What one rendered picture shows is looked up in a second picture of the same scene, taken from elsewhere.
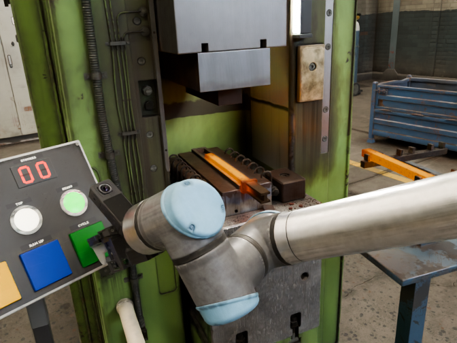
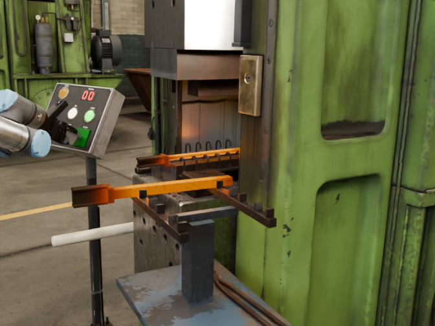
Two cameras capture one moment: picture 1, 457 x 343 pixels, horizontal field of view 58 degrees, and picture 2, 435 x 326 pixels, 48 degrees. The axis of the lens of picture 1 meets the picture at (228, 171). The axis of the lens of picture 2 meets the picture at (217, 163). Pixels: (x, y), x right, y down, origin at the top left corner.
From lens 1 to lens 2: 1.96 m
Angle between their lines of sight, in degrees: 77
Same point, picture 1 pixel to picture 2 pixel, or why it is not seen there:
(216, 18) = (156, 24)
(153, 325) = not seen: hidden behind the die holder
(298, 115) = (244, 127)
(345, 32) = (287, 46)
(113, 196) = (55, 105)
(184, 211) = not seen: outside the picture
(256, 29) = (171, 33)
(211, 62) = (154, 55)
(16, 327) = not seen: hidden behind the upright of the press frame
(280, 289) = (159, 261)
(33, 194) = (81, 104)
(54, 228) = (76, 122)
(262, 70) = (173, 66)
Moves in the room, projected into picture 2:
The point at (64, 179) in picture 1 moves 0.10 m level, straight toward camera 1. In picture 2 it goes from (94, 103) to (69, 105)
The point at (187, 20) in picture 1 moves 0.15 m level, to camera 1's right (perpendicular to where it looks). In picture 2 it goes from (147, 24) to (148, 23)
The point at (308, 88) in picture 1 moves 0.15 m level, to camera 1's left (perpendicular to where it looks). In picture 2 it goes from (243, 99) to (234, 94)
